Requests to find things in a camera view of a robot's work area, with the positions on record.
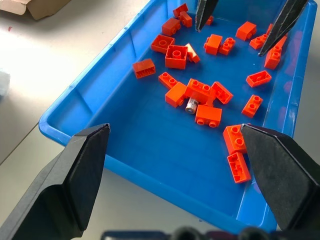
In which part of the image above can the brown cardboard box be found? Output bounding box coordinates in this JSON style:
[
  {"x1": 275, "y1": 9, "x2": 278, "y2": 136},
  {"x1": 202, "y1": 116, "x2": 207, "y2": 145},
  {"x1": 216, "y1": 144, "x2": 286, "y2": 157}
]
[{"x1": 0, "y1": 0, "x2": 72, "y2": 21}]

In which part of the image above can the blue plastic bin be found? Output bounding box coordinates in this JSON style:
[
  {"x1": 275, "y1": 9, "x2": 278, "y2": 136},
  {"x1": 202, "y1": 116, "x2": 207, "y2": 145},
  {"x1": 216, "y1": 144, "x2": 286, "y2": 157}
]
[{"x1": 38, "y1": 0, "x2": 318, "y2": 235}]

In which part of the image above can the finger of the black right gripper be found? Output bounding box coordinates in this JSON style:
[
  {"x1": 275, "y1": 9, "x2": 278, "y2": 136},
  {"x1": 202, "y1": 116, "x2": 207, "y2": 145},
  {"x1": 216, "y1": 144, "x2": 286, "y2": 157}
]
[
  {"x1": 194, "y1": 0, "x2": 220, "y2": 33},
  {"x1": 257, "y1": 0, "x2": 309, "y2": 57}
]

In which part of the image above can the small silver battery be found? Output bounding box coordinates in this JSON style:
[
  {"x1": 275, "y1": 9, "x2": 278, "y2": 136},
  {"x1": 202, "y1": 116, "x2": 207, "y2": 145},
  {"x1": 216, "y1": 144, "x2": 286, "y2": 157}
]
[{"x1": 184, "y1": 97, "x2": 200, "y2": 115}]

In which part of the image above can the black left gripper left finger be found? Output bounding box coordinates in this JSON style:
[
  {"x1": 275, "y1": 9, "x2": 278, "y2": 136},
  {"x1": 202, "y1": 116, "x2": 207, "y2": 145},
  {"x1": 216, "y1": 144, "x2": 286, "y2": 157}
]
[{"x1": 0, "y1": 123, "x2": 111, "y2": 240}]

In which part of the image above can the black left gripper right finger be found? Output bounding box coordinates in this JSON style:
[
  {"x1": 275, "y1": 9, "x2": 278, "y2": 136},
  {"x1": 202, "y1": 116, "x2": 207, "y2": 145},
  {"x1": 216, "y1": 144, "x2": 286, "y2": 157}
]
[{"x1": 240, "y1": 123, "x2": 320, "y2": 231}]

